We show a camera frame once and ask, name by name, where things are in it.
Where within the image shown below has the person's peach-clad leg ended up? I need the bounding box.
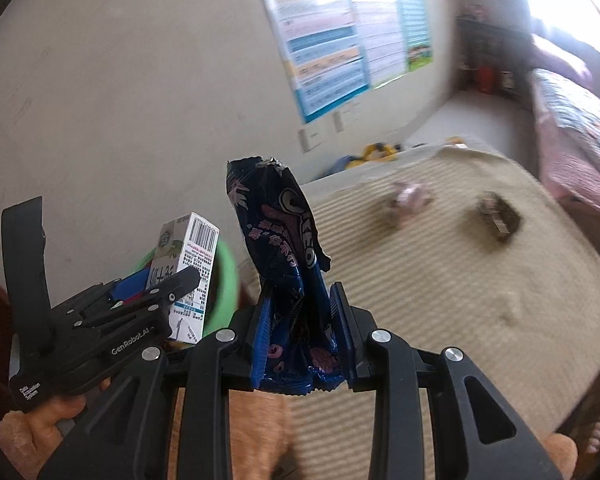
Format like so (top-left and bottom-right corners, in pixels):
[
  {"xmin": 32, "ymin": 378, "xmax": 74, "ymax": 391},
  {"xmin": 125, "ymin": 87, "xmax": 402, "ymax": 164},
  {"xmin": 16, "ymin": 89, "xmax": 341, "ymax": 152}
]
[
  {"xmin": 542, "ymin": 432, "xmax": 578, "ymax": 480},
  {"xmin": 172, "ymin": 389, "xmax": 293, "ymax": 480}
]

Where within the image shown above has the plaid blue quilt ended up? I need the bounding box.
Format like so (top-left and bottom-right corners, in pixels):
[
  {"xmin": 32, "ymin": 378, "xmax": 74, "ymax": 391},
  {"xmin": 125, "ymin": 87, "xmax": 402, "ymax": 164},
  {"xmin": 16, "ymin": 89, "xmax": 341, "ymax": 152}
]
[{"xmin": 532, "ymin": 70, "xmax": 600, "ymax": 171}]

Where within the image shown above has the dark desk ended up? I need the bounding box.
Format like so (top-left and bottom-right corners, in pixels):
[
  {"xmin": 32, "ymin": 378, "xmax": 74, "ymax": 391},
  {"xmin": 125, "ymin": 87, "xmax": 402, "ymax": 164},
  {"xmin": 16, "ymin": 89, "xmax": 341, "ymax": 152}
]
[{"xmin": 455, "ymin": 12, "xmax": 533, "ymax": 93}]

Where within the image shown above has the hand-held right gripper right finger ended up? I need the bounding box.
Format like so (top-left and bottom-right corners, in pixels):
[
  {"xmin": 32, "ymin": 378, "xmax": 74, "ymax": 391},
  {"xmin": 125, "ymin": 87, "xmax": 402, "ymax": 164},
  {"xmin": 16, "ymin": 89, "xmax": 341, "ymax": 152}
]
[{"xmin": 329, "ymin": 282, "xmax": 563, "ymax": 480}]

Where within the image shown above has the person's left hand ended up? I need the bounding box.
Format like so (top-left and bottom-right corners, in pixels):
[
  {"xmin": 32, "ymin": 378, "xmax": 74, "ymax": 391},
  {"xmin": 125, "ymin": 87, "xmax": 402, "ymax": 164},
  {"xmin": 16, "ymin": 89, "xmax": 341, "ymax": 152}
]
[{"xmin": 40, "ymin": 377, "xmax": 112, "ymax": 429}]

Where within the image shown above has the blue cookie wrapper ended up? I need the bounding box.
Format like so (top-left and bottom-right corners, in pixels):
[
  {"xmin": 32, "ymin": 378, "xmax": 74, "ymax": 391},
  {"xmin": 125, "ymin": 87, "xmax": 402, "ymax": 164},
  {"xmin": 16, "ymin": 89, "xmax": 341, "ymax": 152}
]
[{"xmin": 225, "ymin": 156, "xmax": 353, "ymax": 396}]

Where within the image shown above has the green grid wall poster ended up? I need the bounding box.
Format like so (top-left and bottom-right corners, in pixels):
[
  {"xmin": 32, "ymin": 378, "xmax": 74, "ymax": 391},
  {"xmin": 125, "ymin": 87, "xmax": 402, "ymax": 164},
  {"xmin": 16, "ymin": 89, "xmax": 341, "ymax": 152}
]
[{"xmin": 394, "ymin": 0, "xmax": 433, "ymax": 73}]

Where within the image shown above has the dark silver crumpled wrapper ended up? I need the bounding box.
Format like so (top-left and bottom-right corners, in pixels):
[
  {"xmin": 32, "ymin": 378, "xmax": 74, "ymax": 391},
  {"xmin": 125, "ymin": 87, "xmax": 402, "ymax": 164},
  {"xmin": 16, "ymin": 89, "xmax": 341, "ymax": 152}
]
[{"xmin": 472, "ymin": 191, "xmax": 523, "ymax": 246}]

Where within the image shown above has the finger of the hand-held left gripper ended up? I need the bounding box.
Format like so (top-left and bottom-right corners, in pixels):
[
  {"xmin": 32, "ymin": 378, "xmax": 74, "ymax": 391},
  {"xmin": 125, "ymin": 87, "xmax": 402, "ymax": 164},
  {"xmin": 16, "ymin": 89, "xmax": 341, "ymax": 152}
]
[
  {"xmin": 80, "ymin": 267, "xmax": 202, "ymax": 332},
  {"xmin": 55, "ymin": 269, "xmax": 153, "ymax": 317}
]

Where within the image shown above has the purple pillow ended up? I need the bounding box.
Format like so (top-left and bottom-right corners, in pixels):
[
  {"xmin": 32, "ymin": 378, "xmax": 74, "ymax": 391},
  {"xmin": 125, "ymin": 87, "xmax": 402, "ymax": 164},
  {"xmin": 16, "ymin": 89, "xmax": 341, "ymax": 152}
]
[{"xmin": 532, "ymin": 35, "xmax": 593, "ymax": 86}]

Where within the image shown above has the white green milk carton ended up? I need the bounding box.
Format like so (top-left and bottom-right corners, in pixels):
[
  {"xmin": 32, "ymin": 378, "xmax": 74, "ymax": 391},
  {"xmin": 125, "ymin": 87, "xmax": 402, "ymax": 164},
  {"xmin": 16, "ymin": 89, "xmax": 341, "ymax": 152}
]
[{"xmin": 147, "ymin": 211, "xmax": 221, "ymax": 345}]

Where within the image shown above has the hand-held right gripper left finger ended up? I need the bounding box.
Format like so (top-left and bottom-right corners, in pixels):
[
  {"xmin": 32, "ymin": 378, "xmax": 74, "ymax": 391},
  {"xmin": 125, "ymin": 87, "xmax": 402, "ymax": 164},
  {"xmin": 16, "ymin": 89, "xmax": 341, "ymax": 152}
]
[{"xmin": 37, "ymin": 287, "xmax": 273, "ymax": 480}]

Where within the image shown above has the green bin with red liner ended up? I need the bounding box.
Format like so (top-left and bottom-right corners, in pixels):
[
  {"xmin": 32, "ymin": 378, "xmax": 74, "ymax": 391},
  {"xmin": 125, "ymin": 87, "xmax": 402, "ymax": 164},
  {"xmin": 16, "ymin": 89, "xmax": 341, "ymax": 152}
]
[{"xmin": 139, "ymin": 240, "xmax": 242, "ymax": 337}]

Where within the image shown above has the white chart wall poster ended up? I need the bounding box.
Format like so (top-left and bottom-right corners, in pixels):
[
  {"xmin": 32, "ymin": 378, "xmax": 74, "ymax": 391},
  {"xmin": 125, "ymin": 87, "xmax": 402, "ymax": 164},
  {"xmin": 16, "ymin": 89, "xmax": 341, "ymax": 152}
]
[{"xmin": 345, "ymin": 0, "xmax": 406, "ymax": 91}]

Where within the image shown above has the pale pink silver wrapper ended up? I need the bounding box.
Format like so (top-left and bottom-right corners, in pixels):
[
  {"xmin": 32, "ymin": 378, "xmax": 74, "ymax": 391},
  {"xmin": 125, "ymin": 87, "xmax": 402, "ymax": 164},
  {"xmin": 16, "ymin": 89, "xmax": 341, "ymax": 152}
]
[{"xmin": 390, "ymin": 180, "xmax": 433, "ymax": 228}]

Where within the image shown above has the blue alphabet wall poster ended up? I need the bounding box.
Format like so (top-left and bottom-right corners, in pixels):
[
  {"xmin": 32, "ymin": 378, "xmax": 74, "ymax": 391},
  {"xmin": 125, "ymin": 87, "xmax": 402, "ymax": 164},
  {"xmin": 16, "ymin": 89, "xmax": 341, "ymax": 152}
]
[{"xmin": 250, "ymin": 0, "xmax": 371, "ymax": 125}]

